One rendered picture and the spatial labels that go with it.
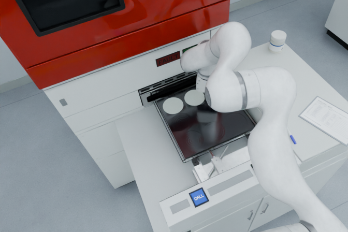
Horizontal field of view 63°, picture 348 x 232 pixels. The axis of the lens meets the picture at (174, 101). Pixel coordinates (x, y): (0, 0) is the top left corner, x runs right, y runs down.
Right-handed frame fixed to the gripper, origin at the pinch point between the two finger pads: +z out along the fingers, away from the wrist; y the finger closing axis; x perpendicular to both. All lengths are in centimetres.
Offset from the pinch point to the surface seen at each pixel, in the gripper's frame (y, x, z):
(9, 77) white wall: -200, 57, 79
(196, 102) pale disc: -5.2, -2.9, 2.5
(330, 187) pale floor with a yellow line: 84, 5, 93
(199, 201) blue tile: 5, -51, -4
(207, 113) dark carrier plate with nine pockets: 1.1, -8.6, 2.6
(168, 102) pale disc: -18.8, -4.8, 2.6
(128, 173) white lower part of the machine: -51, -19, 71
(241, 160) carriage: 18.5, -28.6, 4.5
